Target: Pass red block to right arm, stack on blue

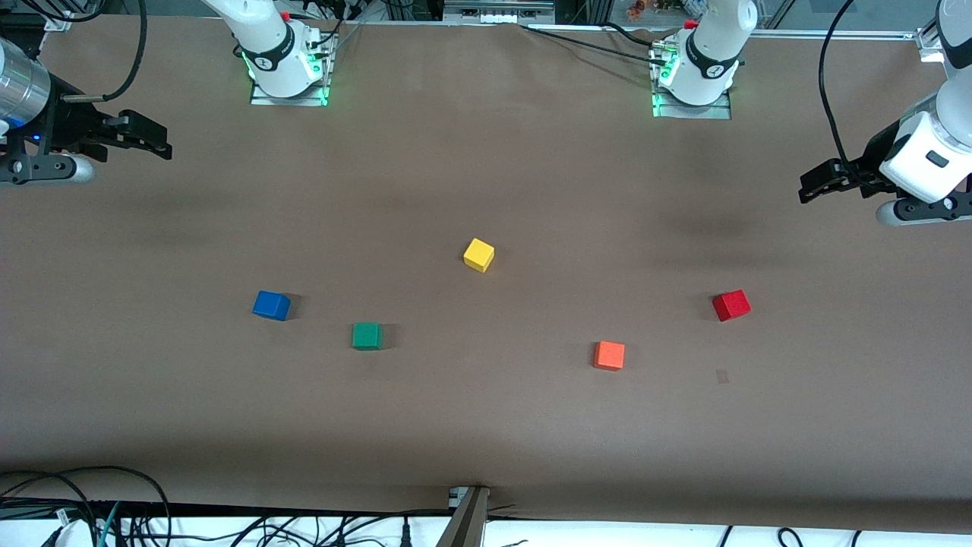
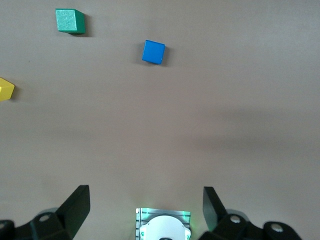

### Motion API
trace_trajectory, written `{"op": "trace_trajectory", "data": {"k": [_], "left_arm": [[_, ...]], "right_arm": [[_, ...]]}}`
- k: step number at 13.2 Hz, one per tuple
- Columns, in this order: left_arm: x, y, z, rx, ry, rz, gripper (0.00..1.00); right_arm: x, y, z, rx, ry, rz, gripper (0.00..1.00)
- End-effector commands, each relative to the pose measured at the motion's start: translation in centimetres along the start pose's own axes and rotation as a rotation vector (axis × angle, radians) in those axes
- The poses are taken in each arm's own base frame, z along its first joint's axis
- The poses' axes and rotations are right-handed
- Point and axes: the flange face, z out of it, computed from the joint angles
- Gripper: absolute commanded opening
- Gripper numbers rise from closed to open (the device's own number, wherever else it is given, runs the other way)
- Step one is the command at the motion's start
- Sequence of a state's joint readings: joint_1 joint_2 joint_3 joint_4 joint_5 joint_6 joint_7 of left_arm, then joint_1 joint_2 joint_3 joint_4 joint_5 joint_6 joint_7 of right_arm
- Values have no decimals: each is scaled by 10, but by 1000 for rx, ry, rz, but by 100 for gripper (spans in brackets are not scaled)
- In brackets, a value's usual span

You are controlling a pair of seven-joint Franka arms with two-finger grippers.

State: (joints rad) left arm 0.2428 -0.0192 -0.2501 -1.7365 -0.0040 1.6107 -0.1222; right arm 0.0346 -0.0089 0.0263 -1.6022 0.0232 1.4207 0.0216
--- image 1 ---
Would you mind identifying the red wooden block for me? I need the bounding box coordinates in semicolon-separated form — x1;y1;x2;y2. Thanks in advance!
712;289;753;323

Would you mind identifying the blue wooden block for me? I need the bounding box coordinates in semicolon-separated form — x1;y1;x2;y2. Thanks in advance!
252;290;292;322

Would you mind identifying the yellow wooden block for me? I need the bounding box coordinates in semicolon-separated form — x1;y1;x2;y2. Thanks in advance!
463;238;496;274

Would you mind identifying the brown table cover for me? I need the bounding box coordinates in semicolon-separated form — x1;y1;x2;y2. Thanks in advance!
0;15;972;533

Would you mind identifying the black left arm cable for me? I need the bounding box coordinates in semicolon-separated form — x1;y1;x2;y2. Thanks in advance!
818;0;863;179

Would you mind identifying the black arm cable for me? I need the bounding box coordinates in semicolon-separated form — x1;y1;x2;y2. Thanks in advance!
818;0;863;179
59;0;149;103

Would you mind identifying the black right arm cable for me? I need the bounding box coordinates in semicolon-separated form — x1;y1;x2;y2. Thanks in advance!
59;0;149;103

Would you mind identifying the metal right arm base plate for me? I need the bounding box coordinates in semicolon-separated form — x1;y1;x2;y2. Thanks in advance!
250;80;330;107

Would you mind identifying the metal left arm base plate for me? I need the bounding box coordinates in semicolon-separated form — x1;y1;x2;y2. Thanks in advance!
652;85;734;120

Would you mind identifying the black base supply cable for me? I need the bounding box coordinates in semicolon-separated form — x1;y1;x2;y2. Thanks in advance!
520;23;669;68

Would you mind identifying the black looping floor cable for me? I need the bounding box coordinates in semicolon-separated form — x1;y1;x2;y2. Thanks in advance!
0;465;172;547

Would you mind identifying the aluminium frame crossbar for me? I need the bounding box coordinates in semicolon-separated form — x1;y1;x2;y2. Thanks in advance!
443;0;557;25

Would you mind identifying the black table edge rail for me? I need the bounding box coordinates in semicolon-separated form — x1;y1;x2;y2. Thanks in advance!
0;495;450;519

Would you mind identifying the teal floor cable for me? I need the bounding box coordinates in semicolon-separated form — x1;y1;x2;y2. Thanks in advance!
95;501;122;547

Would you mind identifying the aluminium profile post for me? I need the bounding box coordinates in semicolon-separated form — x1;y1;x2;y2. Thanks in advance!
437;486;491;547

